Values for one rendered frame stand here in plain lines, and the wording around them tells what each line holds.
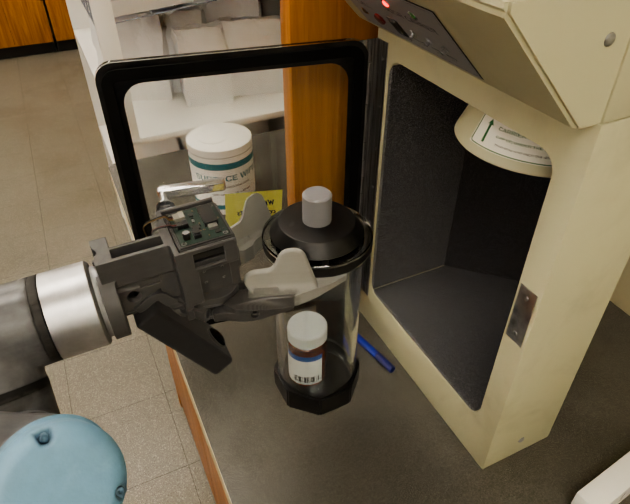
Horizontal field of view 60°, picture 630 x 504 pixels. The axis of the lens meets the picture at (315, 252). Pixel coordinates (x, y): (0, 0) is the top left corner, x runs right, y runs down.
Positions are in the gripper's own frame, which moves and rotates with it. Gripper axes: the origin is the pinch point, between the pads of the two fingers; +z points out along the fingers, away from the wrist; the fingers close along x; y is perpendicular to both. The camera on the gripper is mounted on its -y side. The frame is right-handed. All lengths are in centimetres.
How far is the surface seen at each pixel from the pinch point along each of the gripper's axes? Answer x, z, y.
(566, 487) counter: -20.4, 23.7, -31.5
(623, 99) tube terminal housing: -14.1, 18.6, 17.5
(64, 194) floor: 246, -36, -124
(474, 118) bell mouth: 2.0, 19.5, 9.1
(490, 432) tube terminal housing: -13.5, 16.0, -23.9
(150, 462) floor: 69, -28, -124
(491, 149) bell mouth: -2.0, 18.7, 7.6
